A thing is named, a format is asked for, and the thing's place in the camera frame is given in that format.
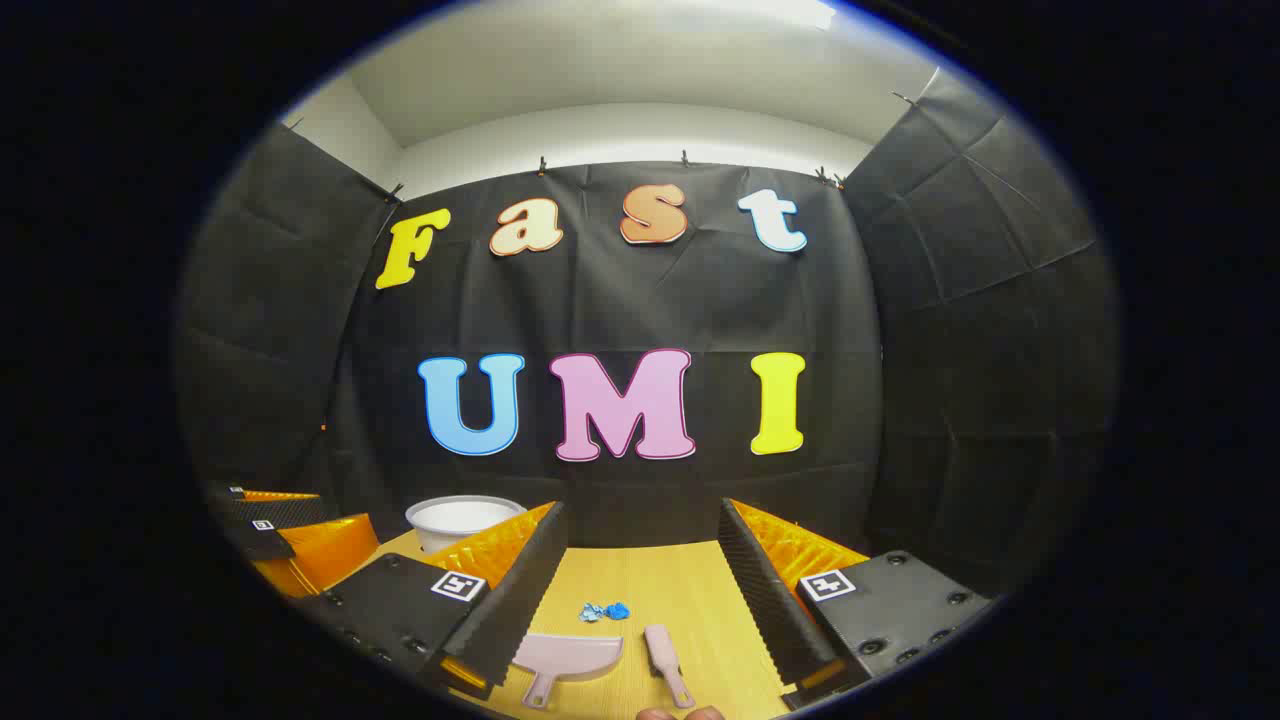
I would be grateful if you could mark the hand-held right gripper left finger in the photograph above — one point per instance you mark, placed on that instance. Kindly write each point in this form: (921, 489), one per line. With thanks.
(520, 600)

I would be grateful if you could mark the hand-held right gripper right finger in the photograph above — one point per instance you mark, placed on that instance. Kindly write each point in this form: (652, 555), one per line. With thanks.
(765, 600)

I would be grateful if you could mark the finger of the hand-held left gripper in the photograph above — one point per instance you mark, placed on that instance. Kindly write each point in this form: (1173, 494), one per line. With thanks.
(265, 542)
(280, 511)

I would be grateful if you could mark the light blue paper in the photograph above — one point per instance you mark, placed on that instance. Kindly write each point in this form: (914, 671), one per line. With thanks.
(591, 613)

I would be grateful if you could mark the pale purple dustpan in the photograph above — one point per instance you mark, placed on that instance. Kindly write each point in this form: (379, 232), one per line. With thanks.
(570, 655)

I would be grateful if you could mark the dark blue paper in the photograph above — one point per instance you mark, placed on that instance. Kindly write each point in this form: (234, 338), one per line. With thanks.
(618, 610)

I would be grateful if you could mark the white ribbed garbage bin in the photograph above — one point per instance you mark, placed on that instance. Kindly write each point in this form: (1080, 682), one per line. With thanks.
(455, 520)

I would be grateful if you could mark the pale purple small broom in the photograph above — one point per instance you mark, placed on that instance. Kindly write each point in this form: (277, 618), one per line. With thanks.
(662, 650)

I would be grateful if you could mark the wooden desktop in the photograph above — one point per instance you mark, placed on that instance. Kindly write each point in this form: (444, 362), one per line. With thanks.
(680, 580)

